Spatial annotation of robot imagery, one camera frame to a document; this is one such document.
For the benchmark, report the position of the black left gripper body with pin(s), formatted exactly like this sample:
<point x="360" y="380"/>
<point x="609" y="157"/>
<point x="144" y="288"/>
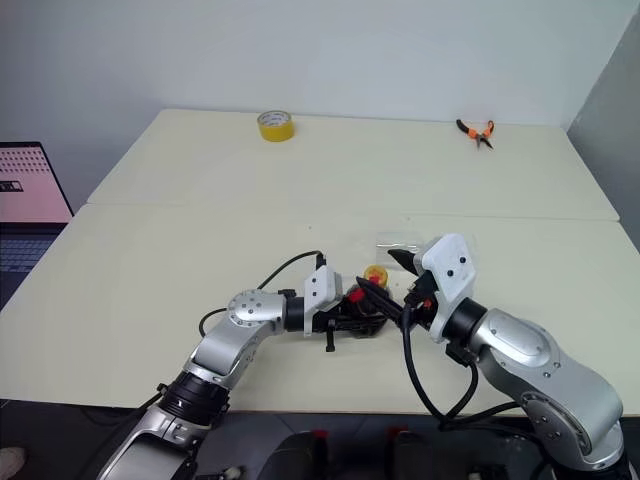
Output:
<point x="345" y="312"/>

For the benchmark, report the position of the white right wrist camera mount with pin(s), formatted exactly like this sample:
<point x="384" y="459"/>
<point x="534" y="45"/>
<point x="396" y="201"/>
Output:
<point x="450" y="270"/>

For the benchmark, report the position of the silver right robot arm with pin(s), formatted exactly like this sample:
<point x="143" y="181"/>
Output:
<point x="540" y="370"/>

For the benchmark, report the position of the white shoe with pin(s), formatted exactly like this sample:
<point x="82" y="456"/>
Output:
<point x="11" y="459"/>

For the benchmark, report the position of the small bottle with yellow cap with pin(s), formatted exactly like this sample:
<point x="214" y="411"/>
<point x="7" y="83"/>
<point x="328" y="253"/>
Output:
<point x="377" y="274"/>

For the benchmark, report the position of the clear plastic bag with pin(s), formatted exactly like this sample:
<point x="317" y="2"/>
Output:
<point x="395" y="240"/>

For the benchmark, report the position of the open laptop with pink screen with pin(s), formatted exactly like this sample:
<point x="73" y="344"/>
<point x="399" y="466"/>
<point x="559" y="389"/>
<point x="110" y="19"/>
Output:
<point x="30" y="200"/>

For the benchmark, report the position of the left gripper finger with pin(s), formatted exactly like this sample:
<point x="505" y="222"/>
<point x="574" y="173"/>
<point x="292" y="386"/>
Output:
<point x="369" y="328"/>
<point x="371" y="306"/>

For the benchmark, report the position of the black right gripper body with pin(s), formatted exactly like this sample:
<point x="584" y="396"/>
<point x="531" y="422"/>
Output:
<point x="422" y="300"/>

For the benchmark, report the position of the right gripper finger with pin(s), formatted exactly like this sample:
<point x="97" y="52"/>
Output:
<point x="382" y="296"/>
<point x="404" y="260"/>

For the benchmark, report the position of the yellow tape roll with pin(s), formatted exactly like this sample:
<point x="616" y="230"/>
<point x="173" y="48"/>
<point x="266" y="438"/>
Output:
<point x="276" y="127"/>

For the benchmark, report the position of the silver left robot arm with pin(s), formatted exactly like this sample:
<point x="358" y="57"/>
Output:
<point x="235" y="345"/>

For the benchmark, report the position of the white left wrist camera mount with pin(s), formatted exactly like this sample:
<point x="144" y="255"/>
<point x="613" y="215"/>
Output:
<point x="322" y="287"/>

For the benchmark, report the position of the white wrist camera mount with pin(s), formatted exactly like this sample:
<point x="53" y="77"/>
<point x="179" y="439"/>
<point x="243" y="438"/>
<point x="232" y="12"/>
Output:
<point x="322" y="287"/>
<point x="450" y="270"/>

